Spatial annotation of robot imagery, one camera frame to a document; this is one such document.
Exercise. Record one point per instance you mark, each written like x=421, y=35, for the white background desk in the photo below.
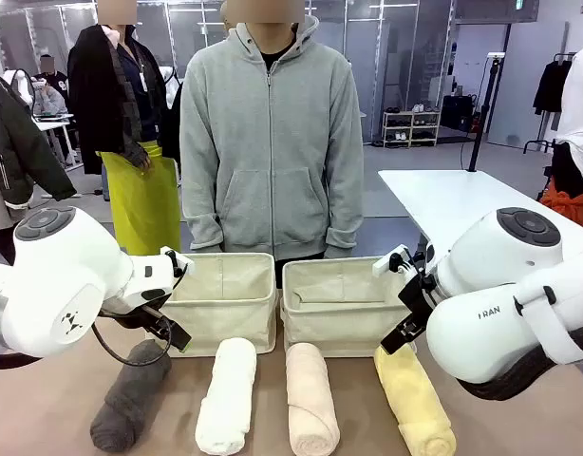
x=51, y=124

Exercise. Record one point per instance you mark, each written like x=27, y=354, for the person in dark green jacket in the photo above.
x=16, y=152

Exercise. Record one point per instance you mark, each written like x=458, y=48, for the white towel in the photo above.
x=227, y=394

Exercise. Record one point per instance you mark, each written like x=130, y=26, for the white sneakers pair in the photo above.
x=419, y=108

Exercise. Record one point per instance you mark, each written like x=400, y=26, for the seated person in grey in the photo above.
x=51, y=100

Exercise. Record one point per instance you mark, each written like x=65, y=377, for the person in black coat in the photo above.
x=101, y=95

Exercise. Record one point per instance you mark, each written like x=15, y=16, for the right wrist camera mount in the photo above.
x=384, y=263

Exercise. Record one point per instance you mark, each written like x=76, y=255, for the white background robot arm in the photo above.
x=16, y=81

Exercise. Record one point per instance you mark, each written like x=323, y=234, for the black camera stand pole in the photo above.
x=483, y=119

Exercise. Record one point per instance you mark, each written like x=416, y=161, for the black hanging garment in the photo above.
x=550, y=88

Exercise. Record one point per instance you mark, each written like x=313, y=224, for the black coat person hand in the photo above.
x=146, y=164

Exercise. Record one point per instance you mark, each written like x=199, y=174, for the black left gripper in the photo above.
x=144, y=318

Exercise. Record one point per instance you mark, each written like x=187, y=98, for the white side table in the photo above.
x=462, y=199

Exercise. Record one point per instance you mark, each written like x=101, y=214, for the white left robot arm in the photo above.
x=59, y=266

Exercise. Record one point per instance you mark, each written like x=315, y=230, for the grey towel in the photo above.
x=125, y=404

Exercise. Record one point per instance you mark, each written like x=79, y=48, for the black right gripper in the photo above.
x=417, y=299

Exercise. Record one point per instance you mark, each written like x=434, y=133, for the grey hoodie person right forearm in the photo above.
x=199, y=223

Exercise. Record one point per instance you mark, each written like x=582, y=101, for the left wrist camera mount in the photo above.
x=183, y=262

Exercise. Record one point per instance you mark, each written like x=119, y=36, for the black clothes rack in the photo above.
x=540, y=145

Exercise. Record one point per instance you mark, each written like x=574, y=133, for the person in grey hoodie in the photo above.
x=272, y=142

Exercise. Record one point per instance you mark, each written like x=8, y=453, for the wooden shoe rack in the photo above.
x=410, y=128

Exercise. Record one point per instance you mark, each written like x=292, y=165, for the yellow towel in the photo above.
x=415, y=404

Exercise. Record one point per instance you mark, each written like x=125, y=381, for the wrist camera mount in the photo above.
x=183, y=262
x=384, y=263

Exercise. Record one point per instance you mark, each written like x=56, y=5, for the pink towel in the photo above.
x=310, y=399

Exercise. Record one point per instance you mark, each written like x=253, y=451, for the cream fabric basket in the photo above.
x=339, y=323
x=225, y=318

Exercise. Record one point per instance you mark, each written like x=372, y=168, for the orange garment at waist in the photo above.
x=571, y=206

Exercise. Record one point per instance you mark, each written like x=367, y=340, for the person in white top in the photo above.
x=576, y=109

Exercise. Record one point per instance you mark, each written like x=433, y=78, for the grey hoodie person left forearm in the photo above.
x=344, y=228

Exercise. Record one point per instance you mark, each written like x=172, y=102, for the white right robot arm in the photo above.
x=486, y=323

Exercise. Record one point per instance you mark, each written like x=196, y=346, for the black equipment case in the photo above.
x=457, y=111

